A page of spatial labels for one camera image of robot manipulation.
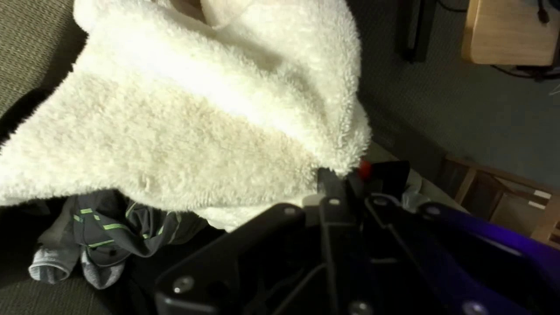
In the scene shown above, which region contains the black furniture leg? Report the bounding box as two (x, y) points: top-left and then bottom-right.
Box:
(395, 0), (439, 63)

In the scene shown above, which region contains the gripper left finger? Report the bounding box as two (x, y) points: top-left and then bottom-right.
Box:
(154, 168), (356, 315)

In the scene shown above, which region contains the black cable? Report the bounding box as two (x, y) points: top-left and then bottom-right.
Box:
(489, 64), (560, 83)

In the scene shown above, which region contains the white fluffy towel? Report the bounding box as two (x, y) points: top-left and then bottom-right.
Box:
(0, 0), (372, 232)

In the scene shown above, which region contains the grey garment with green stripes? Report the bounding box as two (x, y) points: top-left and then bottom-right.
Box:
(28, 189), (210, 290)

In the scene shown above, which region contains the wooden frame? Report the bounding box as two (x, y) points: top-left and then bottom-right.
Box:
(437, 153), (560, 251)

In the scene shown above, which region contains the light wooden table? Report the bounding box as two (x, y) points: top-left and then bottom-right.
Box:
(461, 0), (560, 67)

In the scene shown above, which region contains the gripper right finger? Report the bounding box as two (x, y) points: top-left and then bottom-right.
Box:
(350, 174), (560, 315)

